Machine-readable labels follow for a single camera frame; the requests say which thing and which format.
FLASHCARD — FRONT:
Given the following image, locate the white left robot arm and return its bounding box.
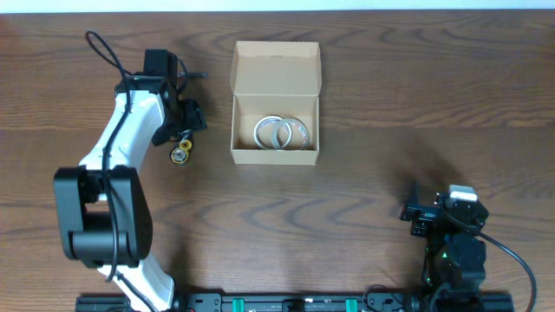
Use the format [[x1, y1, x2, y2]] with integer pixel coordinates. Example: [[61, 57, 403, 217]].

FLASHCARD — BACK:
[[53, 49, 206, 311]]

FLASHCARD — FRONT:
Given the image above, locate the clear tape roll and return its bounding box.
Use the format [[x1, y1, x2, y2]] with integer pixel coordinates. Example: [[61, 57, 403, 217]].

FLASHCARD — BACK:
[[271, 118, 310, 150], [253, 115, 287, 150]]

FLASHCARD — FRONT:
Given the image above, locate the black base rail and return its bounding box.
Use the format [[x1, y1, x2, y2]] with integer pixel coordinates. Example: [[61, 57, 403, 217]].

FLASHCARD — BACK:
[[75, 288, 514, 312]]

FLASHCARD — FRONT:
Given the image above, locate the brown cardboard box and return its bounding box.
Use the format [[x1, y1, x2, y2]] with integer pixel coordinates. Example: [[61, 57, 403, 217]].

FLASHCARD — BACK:
[[230, 41, 322, 166]]

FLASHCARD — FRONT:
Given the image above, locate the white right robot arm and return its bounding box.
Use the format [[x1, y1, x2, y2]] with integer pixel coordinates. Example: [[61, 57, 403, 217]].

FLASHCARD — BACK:
[[400, 183, 489, 311]]

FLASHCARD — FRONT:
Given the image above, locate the black ballpoint pen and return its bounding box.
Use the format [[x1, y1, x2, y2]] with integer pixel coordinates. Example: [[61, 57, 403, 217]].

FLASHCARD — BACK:
[[177, 72, 208, 79]]

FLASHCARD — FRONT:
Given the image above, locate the yellow correction tape dispenser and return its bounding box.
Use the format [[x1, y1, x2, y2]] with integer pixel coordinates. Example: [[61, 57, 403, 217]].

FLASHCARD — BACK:
[[170, 138, 194, 166]]

